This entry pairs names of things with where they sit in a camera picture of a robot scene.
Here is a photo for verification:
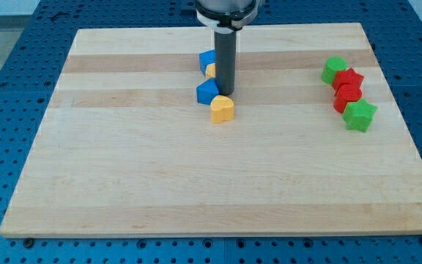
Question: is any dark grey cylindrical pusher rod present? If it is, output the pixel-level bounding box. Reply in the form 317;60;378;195
214;32;237;96

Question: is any red cylinder block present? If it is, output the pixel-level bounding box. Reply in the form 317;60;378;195
333;84;363;114

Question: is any yellow heart block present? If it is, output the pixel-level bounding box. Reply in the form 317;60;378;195
210;95;234;124

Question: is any yellow hexagon block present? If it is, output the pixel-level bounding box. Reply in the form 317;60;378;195
205;63;216;79

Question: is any green star block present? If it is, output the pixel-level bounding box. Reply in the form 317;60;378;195
342;99;377;133

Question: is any red star block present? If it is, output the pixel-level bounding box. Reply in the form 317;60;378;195
332;68;364;95

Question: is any wooden board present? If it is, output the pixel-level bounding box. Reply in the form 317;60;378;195
0;23;422;238

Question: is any blue cube block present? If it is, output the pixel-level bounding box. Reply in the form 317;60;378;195
199;49;215;76

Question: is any blue pentagon block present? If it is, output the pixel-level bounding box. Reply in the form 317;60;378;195
196;78;219;105

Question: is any green cylinder block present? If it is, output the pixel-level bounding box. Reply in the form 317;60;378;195
321;56;348;84

